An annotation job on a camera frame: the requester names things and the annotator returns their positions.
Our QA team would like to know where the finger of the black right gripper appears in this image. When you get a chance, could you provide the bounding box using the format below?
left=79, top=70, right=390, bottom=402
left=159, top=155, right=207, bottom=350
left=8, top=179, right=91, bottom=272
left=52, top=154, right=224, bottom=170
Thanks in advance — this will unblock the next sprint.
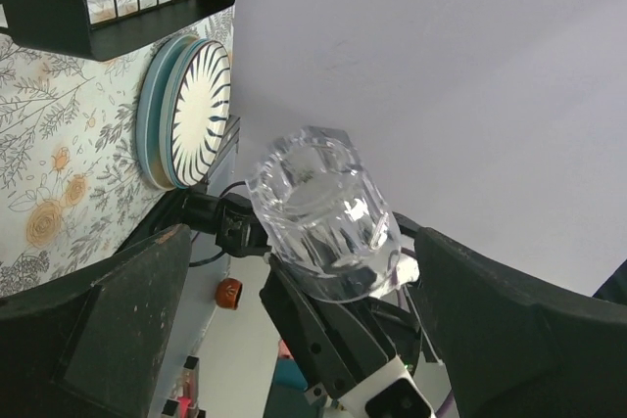
left=260, top=255, right=387, bottom=399

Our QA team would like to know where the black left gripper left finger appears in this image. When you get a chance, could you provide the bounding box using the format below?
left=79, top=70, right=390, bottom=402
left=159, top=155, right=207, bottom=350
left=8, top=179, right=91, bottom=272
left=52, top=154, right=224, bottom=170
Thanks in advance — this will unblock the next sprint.
left=1, top=224, right=191, bottom=417

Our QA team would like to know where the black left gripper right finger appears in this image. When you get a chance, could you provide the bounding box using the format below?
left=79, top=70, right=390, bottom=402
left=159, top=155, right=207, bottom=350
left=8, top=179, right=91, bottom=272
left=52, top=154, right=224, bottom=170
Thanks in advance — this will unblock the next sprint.
left=414, top=228, right=626, bottom=417

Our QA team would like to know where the clear faceted glass tumbler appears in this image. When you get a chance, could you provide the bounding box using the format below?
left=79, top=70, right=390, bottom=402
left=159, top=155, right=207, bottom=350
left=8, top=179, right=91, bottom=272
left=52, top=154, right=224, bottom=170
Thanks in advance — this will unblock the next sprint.
left=246, top=126, right=402, bottom=303

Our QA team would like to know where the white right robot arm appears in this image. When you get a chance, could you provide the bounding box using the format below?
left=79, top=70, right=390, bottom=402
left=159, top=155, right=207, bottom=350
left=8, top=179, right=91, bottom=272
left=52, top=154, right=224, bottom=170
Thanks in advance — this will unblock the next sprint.
left=260, top=255, right=435, bottom=417

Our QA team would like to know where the floral table mat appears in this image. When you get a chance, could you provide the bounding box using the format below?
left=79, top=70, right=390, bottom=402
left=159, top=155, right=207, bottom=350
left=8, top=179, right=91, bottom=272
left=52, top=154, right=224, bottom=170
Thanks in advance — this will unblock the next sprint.
left=1, top=37, right=162, bottom=296

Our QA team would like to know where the blue striped white plate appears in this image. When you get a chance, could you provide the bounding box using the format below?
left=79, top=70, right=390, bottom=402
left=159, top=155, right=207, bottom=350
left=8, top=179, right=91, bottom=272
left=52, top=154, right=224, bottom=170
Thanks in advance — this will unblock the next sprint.
left=160, top=39, right=231, bottom=188

